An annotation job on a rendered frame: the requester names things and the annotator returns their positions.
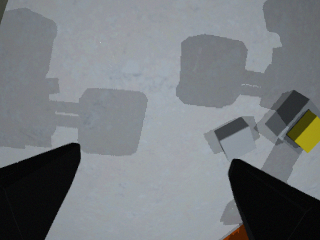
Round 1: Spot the yellow button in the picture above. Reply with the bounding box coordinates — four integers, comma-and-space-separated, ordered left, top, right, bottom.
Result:
265, 89, 320, 153

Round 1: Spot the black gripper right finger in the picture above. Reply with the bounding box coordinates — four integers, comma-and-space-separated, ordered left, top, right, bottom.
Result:
228, 159, 320, 240

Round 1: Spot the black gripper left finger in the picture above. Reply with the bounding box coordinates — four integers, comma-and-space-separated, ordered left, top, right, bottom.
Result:
0, 143, 81, 240

